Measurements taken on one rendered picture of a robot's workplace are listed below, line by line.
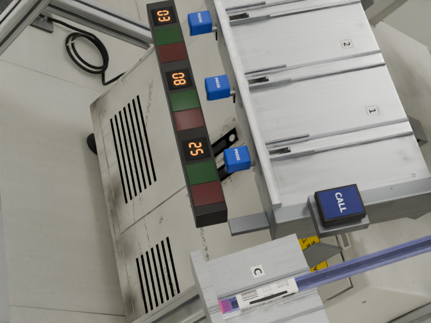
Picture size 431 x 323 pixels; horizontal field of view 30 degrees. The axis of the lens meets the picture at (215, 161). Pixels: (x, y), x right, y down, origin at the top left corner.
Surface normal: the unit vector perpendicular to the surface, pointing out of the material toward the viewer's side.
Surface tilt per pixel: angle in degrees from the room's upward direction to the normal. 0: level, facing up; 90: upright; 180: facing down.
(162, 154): 90
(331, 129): 43
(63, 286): 0
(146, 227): 90
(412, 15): 90
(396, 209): 90
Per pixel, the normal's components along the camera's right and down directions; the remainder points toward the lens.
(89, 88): 0.67, -0.49
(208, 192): 0.00, -0.50
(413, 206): 0.22, 0.84
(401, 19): -0.71, -0.21
